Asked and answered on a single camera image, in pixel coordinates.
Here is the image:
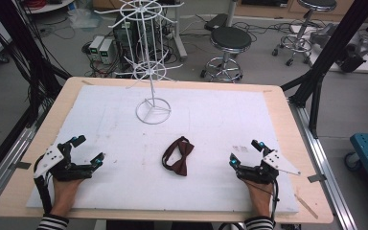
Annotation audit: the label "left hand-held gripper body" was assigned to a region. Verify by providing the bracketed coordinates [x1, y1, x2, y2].
[33, 142, 94, 182]

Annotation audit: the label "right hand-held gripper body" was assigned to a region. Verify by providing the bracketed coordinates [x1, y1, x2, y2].
[235, 149, 302, 186]

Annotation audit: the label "person's right hand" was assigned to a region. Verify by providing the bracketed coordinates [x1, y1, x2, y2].
[241, 178, 274, 219]

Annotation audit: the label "person's left hand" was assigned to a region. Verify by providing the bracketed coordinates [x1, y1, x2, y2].
[51, 176, 84, 217]

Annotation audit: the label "grey tape piece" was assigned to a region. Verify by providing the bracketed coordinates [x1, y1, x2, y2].
[307, 173, 328, 184]
[8, 161, 33, 171]

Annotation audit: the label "dark red bow tie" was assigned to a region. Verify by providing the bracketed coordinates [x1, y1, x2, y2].
[161, 135, 196, 177]

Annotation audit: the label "thin wooden stick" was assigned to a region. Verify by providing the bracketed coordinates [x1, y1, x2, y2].
[293, 193, 320, 220]

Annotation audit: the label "white foam mat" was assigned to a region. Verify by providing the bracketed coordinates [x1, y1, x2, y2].
[26, 84, 301, 215]

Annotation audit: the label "grey power supply unit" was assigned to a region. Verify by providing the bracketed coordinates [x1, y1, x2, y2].
[98, 38, 115, 65]
[87, 34, 105, 62]

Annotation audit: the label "black computer tower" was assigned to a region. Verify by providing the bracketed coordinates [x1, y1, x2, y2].
[112, 12, 142, 66]

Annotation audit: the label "black flat box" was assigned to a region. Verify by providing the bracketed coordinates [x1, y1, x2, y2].
[203, 12, 230, 33]

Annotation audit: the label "white board with grey machine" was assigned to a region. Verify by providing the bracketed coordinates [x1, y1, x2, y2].
[309, 22, 368, 75]

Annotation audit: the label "white round table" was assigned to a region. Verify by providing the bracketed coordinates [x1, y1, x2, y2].
[21, 0, 77, 15]

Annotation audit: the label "tall black round stool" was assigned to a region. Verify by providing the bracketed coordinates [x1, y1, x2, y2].
[271, 0, 338, 67]

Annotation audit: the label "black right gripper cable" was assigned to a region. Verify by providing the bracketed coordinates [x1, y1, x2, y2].
[269, 177, 281, 222]

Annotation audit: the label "aluminium rail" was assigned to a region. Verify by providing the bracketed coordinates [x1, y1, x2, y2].
[0, 103, 55, 214]
[287, 100, 359, 230]

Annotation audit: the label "white wire display rack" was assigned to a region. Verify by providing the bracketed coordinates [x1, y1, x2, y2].
[94, 0, 185, 126]

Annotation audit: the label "black frame post with cables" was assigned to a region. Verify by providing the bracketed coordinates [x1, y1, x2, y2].
[0, 0, 72, 128]

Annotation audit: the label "grey metal stand post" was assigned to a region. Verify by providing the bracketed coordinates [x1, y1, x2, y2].
[172, 0, 189, 62]

